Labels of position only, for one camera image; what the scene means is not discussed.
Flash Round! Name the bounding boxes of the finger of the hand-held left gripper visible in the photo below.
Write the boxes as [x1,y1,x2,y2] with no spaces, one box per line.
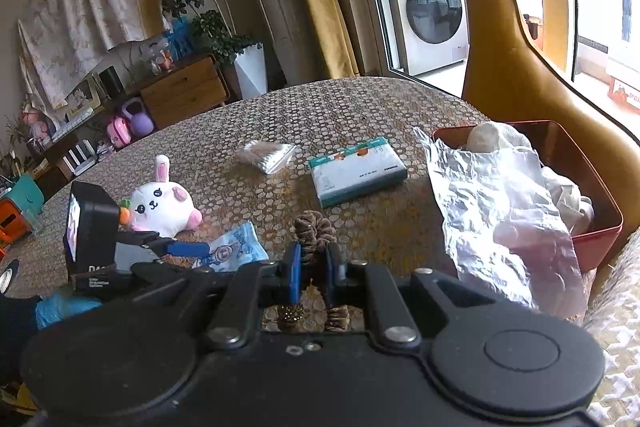
[120,231,211,260]

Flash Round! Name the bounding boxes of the brown scrunchie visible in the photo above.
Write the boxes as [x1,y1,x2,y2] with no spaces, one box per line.
[277,209,353,333]

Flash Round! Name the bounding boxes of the beige soft bundle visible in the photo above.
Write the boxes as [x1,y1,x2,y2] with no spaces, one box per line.
[466,122,506,154]

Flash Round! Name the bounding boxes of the teal white tissue pack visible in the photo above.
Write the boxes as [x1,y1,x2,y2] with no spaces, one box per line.
[308,136,408,208]

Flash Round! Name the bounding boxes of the picture frame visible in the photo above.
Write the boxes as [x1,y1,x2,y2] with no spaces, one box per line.
[64,79,101,118]

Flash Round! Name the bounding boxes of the floral sheet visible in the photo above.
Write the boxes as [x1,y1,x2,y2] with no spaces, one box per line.
[17,0,166,110]

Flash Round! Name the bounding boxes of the white cloth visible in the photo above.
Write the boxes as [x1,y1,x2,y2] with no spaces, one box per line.
[492,122,596,233]

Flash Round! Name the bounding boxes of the clear crinkled plastic bag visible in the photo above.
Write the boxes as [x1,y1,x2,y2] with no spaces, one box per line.
[412,126,588,320]

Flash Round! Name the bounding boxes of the red box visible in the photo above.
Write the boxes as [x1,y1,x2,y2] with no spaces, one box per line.
[431,120,624,273]

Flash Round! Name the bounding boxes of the blue bottles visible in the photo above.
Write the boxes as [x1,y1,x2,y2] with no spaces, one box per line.
[167,17,193,58]

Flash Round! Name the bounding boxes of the white washing machine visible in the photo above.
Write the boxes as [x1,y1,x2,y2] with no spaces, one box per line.
[372,0,471,76]

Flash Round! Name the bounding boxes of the black speaker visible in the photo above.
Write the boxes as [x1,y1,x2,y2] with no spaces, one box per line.
[97,66,125,100]

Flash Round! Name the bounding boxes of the white bunny plush toy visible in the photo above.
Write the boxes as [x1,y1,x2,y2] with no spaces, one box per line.
[119,155,203,239]

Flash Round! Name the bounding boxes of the clear plastic packet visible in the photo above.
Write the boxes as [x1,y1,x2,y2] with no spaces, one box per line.
[235,139,299,175]

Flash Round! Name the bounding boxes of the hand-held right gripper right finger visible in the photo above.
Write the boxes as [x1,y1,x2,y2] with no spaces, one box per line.
[325,243,501,350]

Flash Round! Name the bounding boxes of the purple kettlebell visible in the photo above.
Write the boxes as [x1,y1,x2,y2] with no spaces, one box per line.
[120,97,153,136]

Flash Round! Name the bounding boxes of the white patterned cushion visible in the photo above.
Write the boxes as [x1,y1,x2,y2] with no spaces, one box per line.
[582,237,640,427]

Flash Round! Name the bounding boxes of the wooden cabinet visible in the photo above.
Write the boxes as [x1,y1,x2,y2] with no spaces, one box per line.
[139,54,231,130]

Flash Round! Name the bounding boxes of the teal box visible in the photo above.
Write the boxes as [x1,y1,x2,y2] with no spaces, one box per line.
[2,174,45,220]

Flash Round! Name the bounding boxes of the pink toy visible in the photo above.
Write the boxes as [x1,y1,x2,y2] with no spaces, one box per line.
[106,116,133,150]

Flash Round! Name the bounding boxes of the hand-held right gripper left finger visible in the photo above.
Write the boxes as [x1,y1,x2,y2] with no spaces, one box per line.
[131,243,303,350]

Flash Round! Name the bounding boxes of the pink doll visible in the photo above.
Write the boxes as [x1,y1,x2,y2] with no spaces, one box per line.
[20,99,53,148]

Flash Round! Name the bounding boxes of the orange toy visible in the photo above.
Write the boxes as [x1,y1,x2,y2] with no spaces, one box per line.
[0,199,31,248]

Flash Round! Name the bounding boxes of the blue white snack packet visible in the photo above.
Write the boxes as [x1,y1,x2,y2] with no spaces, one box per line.
[192,222,270,270]

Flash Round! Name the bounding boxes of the cardboard box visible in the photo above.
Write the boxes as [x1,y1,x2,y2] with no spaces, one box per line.
[605,57,640,115]

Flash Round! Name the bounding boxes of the person's left forearm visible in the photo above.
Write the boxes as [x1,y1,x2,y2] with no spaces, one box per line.
[0,257,103,388]

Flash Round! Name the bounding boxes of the white planter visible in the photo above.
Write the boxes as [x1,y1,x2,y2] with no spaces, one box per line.
[233,42,268,100]

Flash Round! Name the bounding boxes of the mustard leather chair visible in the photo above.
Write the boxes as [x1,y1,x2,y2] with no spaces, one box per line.
[452,0,640,228]

